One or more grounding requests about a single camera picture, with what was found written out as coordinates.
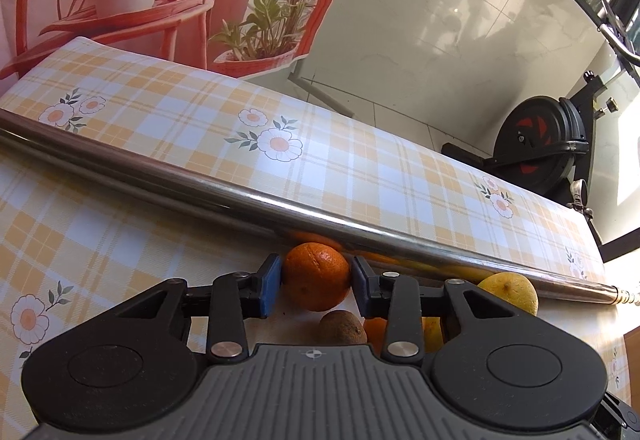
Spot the metal backdrop stand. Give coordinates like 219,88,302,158
287,58,353,116

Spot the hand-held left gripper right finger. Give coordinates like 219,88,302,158
351,255,538,365

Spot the black exercise bike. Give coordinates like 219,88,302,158
441,0,640,241

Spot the brown kiwi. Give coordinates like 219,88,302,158
318,310,367,347

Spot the large yellow citrus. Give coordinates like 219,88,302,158
477,272,539,316

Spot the plaid floral tablecloth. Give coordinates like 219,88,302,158
0,36,628,401

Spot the long metal pole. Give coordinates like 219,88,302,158
0,109,640,306

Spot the orange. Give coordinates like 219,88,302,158
283,243,351,312
363,317,388,353

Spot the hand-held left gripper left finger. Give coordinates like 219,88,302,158
117,253,283,364

